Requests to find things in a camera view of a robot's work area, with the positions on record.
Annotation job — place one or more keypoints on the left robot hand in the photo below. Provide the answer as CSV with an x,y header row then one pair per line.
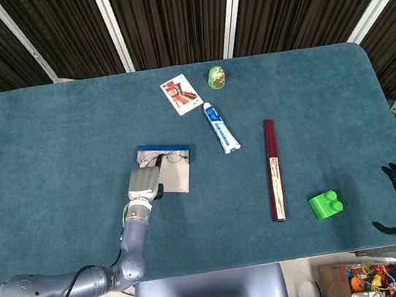
x,y
143,184

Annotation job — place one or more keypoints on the blue glasses case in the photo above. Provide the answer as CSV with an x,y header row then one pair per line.
x,y
176,177

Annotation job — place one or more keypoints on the thin-framed eyeglasses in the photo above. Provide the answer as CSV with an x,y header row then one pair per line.
x,y
174,157

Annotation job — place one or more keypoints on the grey table control panel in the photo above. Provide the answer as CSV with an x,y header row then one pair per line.
x,y
376,251

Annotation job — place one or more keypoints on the teal table cloth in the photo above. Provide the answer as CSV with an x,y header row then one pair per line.
x,y
55,157

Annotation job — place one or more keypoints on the white blue toothpaste tube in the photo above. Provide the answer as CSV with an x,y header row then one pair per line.
x,y
220,127

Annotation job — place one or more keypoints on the photo card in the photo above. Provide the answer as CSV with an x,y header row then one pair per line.
x,y
180,93

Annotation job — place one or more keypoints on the green building block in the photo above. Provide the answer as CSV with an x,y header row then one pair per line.
x,y
325,206

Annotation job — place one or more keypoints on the cardboard box of toys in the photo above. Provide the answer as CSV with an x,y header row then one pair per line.
x,y
335,284

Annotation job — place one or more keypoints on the dark red long box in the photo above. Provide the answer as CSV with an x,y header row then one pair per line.
x,y
271,145

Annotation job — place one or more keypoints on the dark brown pleated curtain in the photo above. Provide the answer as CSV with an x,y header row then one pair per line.
x,y
171,12

